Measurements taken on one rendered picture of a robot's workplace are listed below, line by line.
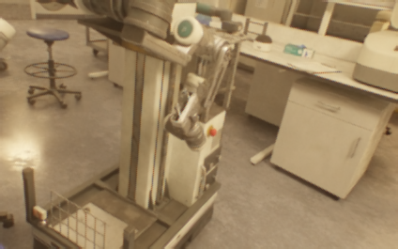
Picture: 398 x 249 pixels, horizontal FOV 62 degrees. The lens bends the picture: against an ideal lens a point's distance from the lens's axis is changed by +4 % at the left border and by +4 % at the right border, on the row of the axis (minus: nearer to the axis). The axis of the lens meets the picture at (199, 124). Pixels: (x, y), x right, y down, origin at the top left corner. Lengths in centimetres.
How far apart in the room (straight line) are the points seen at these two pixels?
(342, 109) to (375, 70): 33
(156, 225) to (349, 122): 146
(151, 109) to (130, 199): 53
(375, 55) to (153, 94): 143
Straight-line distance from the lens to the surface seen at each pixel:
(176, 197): 176
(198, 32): 111
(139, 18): 91
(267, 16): 516
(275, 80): 335
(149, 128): 142
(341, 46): 297
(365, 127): 240
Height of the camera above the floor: 144
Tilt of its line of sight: 26 degrees down
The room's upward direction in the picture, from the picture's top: 9 degrees clockwise
